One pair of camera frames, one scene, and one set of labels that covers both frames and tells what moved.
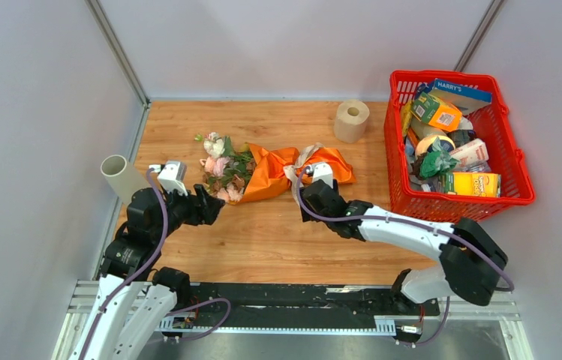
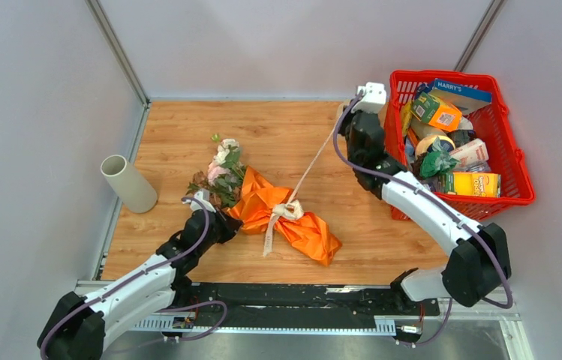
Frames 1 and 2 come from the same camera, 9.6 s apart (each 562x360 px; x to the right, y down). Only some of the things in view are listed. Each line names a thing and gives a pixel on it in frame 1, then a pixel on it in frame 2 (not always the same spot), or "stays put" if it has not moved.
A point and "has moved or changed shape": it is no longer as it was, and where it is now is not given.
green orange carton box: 437,112 stays put
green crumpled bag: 437,160 stays put
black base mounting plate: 236,304 stays put
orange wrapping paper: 269,178 -> 308,235
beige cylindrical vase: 121,178 stays put
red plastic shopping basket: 494,124 stays put
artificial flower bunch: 226,169 has moved or changed shape
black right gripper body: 306,205 -> 344,126
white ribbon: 292,170 -> 293,209
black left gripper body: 181,209 -> 221,232
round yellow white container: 426,145 stays put
